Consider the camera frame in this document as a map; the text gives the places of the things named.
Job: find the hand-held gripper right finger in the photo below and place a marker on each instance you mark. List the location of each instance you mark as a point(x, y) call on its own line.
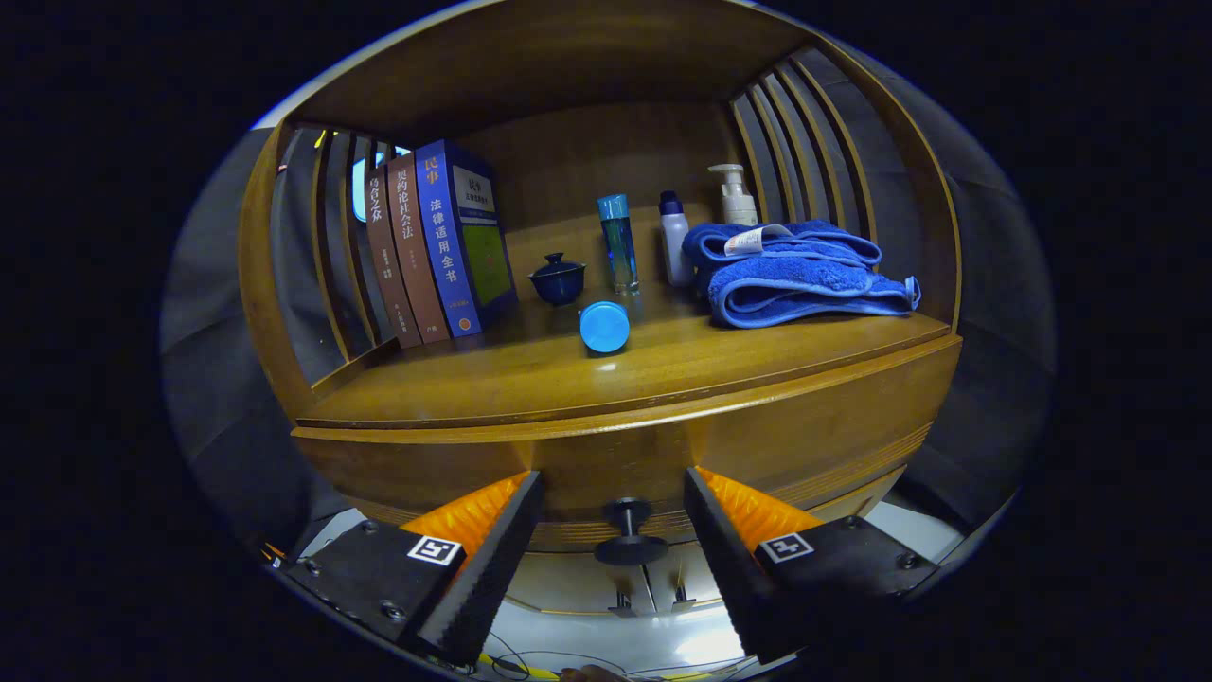
point(739, 568)

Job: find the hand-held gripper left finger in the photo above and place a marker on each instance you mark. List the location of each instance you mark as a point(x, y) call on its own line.
point(483, 578)

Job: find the wooden drawer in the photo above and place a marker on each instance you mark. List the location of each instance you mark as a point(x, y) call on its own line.
point(615, 459)

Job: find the blue squeeze tube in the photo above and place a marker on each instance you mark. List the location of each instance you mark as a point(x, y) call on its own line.
point(604, 328)

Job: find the wooden cabinet door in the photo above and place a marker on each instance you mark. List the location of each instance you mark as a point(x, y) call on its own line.
point(684, 571)
point(568, 580)

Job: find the wooden countertop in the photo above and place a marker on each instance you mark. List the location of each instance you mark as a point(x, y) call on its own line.
point(568, 379)

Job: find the wooden cabinet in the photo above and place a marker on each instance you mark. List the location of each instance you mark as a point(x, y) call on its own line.
point(606, 161)

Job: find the blue folded towel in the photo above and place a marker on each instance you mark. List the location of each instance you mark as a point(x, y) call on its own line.
point(795, 284)

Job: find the blue lidded teacup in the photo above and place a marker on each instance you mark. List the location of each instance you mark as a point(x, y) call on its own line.
point(558, 282)

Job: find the white bottle with blue cap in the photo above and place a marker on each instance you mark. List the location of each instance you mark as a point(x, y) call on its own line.
point(675, 242)

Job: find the dark brown book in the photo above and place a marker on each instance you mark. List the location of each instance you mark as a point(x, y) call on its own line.
point(388, 256)

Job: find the reddish brown book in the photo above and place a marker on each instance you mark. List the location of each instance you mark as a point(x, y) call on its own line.
point(415, 246)

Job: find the blue book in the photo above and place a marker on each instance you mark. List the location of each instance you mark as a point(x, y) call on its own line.
point(445, 237)

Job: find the blue glass bottle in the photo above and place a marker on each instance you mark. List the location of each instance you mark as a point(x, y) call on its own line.
point(619, 246)

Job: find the white pump bottle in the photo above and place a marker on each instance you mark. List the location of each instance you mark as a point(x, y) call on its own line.
point(737, 204)

